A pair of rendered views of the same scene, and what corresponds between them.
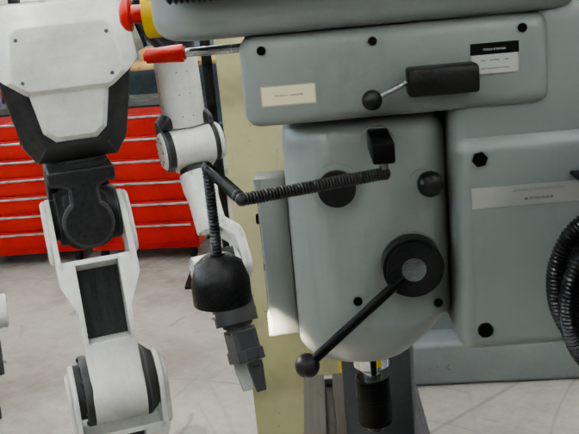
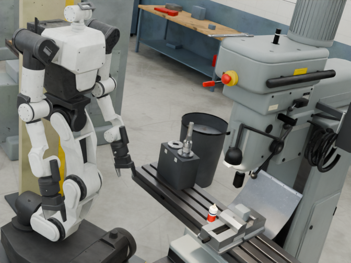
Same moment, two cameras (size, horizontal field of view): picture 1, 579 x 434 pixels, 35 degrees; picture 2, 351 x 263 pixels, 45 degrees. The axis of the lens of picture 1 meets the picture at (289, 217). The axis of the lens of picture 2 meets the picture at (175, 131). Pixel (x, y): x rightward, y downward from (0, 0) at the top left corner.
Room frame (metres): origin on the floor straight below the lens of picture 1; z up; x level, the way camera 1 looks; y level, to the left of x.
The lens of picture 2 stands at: (0.18, 1.41, 2.24)
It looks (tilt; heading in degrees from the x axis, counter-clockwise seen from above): 25 degrees down; 313
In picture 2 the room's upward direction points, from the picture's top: 10 degrees clockwise
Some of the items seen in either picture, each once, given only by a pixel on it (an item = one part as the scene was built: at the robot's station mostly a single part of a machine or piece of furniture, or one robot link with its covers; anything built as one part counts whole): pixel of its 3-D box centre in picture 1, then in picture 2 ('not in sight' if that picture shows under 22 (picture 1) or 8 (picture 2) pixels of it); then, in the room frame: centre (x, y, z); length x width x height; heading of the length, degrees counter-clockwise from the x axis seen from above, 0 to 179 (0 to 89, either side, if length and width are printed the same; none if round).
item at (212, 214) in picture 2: not in sight; (212, 212); (1.18, -0.03, 1.01); 0.04 x 0.04 x 0.11
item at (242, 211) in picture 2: not in sight; (241, 213); (1.06, -0.09, 1.07); 0.06 x 0.05 x 0.06; 179
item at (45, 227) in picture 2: not in sight; (56, 220); (1.87, 0.43, 0.68); 0.21 x 0.20 x 0.13; 17
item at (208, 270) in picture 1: (220, 276); (234, 154); (1.06, 0.09, 1.44); 0.07 x 0.07 x 0.06
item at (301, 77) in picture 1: (385, 59); (268, 90); (1.12, -0.13, 1.68); 0.34 x 0.24 x 0.10; 88
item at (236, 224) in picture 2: not in sight; (232, 220); (1.06, -0.03, 1.05); 0.12 x 0.06 x 0.04; 179
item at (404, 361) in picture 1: (379, 368); (177, 163); (1.57, -0.14, 1.06); 0.22 x 0.12 x 0.20; 171
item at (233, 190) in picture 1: (224, 183); (262, 133); (0.97, 0.07, 1.58); 0.17 x 0.01 x 0.01; 15
